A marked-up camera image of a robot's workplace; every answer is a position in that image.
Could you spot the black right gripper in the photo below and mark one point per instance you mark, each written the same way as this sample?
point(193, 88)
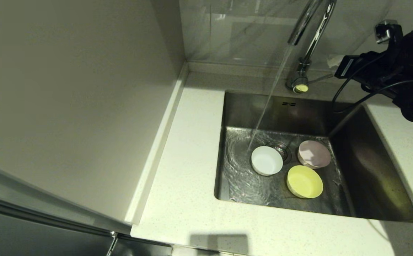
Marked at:
point(380, 69)

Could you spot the chrome gooseneck faucet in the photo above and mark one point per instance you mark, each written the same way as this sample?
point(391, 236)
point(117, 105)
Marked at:
point(300, 80)

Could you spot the pink plastic bowl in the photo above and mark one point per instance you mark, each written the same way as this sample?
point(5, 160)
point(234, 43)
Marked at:
point(315, 153)

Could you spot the yellow plastic bowl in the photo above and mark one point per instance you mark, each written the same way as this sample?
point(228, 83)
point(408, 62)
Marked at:
point(304, 182)

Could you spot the white plastic bowl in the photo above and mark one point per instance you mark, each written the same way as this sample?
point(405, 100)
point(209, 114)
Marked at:
point(266, 160)

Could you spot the stainless steel sink basin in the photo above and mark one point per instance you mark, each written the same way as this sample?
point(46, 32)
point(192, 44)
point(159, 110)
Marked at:
point(370, 185)

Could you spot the round metal drain strainer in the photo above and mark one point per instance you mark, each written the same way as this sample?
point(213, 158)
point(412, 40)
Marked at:
point(285, 150)

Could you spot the grey tall cabinet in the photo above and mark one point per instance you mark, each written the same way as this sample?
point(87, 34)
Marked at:
point(68, 106)

